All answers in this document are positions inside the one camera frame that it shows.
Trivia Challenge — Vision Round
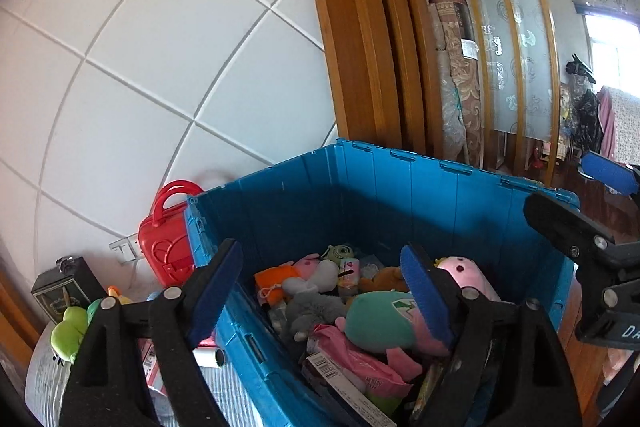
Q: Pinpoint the pink pig plush green shirt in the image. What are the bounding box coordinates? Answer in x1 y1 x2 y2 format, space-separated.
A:
335 291 449 381

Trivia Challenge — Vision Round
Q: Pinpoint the person right hand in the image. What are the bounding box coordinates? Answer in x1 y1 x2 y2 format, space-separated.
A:
602 348 639 385

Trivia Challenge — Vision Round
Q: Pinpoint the pink white medicine box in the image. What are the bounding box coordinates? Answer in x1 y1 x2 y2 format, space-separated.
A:
139 339 167 397

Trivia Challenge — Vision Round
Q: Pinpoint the light green frog plush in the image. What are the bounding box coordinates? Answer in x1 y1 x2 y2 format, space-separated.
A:
50 307 89 363

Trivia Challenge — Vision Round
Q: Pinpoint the dark green plush toy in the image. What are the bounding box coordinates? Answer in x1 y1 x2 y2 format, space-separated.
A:
87 285 132 322

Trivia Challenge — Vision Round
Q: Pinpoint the black gift box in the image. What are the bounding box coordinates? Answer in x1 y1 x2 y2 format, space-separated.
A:
30 256 107 323

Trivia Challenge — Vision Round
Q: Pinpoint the pink tissue pack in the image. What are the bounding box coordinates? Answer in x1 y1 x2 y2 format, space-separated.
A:
307 324 411 415

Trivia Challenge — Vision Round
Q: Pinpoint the red toy suitcase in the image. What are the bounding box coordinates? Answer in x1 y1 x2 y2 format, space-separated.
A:
138 180 203 287

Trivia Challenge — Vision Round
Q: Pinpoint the orange plush toy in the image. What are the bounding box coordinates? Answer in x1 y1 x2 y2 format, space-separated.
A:
254 262 299 307

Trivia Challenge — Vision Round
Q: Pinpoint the grey plush toy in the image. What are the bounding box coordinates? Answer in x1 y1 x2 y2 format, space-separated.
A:
280 293 346 343

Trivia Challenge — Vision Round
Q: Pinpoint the blue plastic storage crate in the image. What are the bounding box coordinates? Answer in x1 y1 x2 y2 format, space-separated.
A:
184 140 573 426

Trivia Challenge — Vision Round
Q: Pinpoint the rolled patterned carpet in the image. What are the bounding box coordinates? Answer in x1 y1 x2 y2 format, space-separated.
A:
428 0 483 168

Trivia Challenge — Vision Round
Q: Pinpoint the wall switch plate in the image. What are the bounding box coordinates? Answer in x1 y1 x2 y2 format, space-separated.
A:
108 233 144 265

